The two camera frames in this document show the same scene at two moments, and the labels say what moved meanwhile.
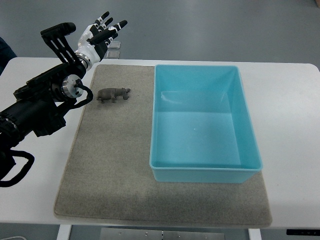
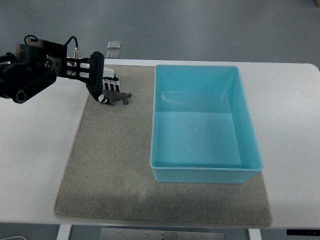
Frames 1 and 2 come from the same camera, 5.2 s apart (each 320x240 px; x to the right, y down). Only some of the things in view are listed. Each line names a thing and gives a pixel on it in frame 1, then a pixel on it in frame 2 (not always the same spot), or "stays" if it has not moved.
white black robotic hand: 95,38 to 110,82
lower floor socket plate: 113,55 stays
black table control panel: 303,232 stays
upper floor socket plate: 114,45 stays
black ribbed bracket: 55,37 to 91,71
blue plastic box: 202,128 stays
